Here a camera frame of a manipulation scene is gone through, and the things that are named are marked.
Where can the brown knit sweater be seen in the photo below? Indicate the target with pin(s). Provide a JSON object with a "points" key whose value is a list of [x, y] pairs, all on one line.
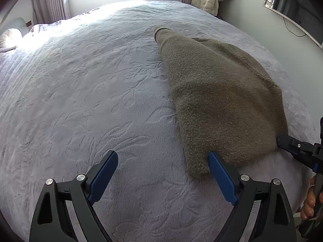
{"points": [[222, 100]]}

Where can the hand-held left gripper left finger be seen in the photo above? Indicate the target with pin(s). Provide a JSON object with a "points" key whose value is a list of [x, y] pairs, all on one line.
{"points": [[104, 174]]}

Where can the white pillow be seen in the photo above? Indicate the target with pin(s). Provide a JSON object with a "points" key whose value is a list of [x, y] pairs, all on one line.
{"points": [[8, 39]]}

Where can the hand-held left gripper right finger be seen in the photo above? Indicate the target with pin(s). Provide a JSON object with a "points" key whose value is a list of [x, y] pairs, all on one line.
{"points": [[222, 176]]}

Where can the grey upholstered headboard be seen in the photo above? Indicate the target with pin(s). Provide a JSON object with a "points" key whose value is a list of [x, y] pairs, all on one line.
{"points": [[17, 24]]}

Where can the person's right hand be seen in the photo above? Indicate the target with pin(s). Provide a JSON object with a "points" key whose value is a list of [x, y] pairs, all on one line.
{"points": [[308, 201]]}

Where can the wall-mounted television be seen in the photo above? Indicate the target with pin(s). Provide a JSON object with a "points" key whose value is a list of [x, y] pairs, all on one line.
{"points": [[297, 7]]}

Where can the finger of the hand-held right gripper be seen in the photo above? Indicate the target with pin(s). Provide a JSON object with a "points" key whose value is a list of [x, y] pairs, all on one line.
{"points": [[294, 147]]}

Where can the lavender embossed bed blanket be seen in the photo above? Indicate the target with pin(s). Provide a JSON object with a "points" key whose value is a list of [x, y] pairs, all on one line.
{"points": [[88, 93]]}

